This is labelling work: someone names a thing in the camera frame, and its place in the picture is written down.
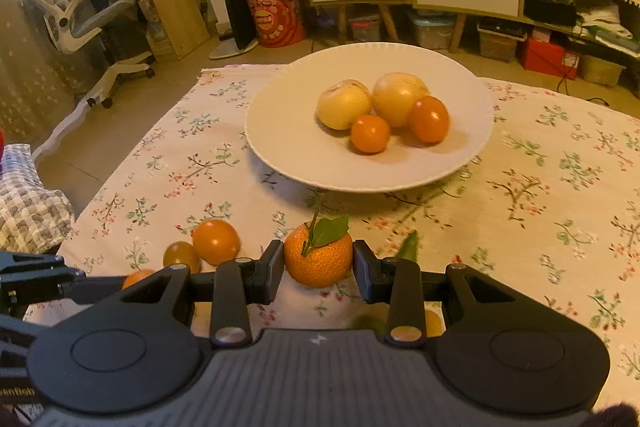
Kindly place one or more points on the black electronics box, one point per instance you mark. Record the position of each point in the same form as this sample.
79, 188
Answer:
550, 9

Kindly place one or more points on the checkered cloth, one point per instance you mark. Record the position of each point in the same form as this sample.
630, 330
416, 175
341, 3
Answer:
25, 202

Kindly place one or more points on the clear box blue lid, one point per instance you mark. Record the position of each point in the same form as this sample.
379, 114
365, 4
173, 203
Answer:
432, 29

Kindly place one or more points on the white plate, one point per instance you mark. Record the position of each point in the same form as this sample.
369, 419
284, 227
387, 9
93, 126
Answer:
300, 147

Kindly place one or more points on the clear box dark lid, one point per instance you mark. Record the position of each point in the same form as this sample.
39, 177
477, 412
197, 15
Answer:
497, 42

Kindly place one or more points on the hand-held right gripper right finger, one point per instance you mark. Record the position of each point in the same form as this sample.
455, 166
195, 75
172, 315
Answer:
361, 272

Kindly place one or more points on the red printed bag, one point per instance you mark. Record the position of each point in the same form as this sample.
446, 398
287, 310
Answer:
272, 14

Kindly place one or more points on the floral tablecloth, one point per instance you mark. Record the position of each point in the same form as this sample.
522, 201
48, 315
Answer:
500, 207

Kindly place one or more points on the small clear storage box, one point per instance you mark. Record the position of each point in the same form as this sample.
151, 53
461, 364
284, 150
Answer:
365, 27

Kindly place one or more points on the oval orange tomato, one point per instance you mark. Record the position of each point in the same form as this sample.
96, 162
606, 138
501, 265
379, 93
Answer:
429, 119

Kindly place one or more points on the large yellow round fruit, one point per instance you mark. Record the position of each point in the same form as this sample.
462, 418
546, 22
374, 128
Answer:
342, 102
397, 97

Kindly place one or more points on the white office chair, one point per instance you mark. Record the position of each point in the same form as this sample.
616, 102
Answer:
85, 22

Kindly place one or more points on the long low cabinet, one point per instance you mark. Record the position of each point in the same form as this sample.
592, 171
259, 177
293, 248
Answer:
555, 30

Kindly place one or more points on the loose green leaf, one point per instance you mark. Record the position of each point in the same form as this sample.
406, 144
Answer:
409, 248

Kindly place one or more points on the patterned curtain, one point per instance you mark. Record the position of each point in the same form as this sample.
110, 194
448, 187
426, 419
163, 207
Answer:
30, 32

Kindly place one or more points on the brownish green tomato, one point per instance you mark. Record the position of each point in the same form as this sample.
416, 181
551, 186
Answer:
182, 254

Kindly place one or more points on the black flat panel heater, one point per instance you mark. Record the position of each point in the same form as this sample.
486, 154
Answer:
237, 17

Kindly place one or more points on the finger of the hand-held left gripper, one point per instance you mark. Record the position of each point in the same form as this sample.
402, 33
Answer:
50, 288
30, 261

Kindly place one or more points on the green lime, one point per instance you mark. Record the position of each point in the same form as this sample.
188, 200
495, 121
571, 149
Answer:
370, 324

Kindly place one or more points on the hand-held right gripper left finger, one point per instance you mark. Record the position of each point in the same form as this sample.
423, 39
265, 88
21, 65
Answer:
275, 269

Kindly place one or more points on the small brown round fruit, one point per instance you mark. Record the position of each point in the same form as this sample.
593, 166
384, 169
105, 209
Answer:
434, 322

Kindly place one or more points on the leafy tangerine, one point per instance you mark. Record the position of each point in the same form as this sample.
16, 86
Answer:
320, 262

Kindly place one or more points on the red cardboard box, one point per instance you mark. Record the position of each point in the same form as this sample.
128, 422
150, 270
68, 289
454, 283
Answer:
547, 54

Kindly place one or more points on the beige storage box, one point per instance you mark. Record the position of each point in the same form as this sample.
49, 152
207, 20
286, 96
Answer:
600, 69

